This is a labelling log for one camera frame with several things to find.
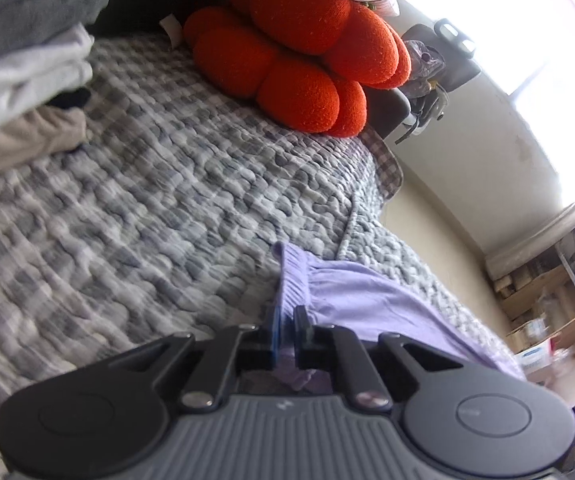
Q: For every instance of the white folded garment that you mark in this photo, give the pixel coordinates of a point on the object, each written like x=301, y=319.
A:
x=17, y=80

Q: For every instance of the white office chair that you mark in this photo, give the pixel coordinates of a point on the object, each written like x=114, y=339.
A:
x=460, y=55

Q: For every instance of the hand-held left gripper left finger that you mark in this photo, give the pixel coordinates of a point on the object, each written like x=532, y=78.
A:
x=276, y=340

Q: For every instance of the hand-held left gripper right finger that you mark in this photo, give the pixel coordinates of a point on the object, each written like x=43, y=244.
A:
x=305, y=345

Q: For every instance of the grey checked blanket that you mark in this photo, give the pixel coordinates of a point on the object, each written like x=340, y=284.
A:
x=167, y=200

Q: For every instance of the grey camouflage backpack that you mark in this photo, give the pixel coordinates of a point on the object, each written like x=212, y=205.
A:
x=422, y=65

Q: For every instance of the white and blue box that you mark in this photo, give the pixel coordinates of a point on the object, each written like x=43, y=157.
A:
x=535, y=360

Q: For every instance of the purple pants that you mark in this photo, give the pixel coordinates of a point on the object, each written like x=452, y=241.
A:
x=367, y=300

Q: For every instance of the grey curtain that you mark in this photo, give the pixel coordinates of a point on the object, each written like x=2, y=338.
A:
x=542, y=235

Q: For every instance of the wooden shelf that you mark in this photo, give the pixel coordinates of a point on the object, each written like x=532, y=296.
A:
x=557, y=300

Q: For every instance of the window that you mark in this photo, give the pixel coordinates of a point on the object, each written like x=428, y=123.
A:
x=517, y=10

